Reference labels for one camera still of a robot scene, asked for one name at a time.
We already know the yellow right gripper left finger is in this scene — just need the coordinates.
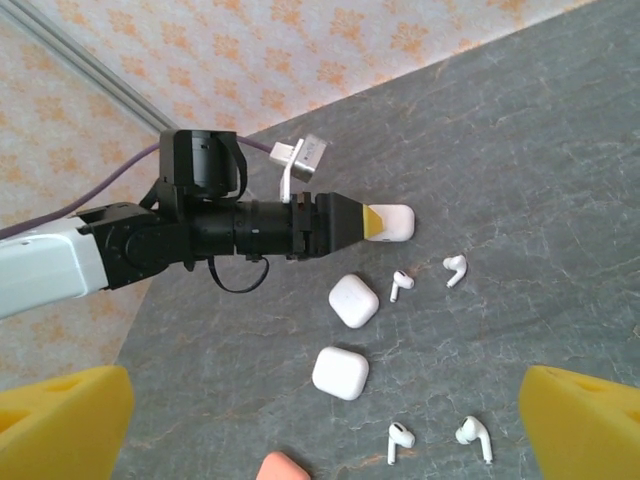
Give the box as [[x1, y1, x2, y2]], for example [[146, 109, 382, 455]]
[[0, 364, 135, 480]]

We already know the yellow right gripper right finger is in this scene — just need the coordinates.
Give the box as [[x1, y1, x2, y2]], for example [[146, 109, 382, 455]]
[[518, 364, 640, 480]]

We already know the white earbud charging case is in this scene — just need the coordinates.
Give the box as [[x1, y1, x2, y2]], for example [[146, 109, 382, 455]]
[[312, 346, 370, 401], [328, 273, 380, 330], [369, 202, 416, 244]]

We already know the white wireless earbud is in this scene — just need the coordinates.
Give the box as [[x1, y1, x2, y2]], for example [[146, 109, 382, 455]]
[[389, 270, 416, 304], [443, 254, 469, 289], [386, 422, 416, 466], [455, 415, 494, 465]]

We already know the pink earbud charging case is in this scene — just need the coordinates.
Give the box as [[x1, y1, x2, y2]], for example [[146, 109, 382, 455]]
[[254, 451, 314, 480]]

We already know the thin black gripper wire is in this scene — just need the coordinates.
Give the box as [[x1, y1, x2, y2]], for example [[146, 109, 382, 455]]
[[207, 253, 271, 295]]

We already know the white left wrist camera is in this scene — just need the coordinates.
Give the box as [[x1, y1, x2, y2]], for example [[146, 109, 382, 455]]
[[268, 132, 331, 206]]

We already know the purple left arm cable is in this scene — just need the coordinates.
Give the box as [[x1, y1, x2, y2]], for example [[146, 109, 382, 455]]
[[0, 134, 275, 239]]

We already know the aluminium corner post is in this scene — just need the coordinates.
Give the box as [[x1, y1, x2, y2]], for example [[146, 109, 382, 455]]
[[0, 0, 176, 135]]

